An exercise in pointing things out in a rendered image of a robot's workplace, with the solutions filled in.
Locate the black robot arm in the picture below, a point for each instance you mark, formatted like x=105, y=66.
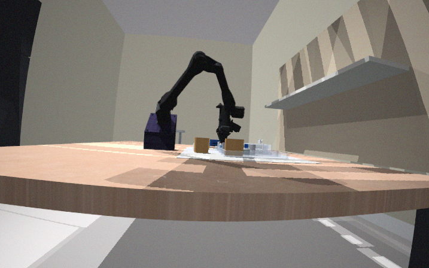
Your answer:
x=198, y=63

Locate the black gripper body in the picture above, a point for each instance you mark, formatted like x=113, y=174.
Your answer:
x=224, y=125

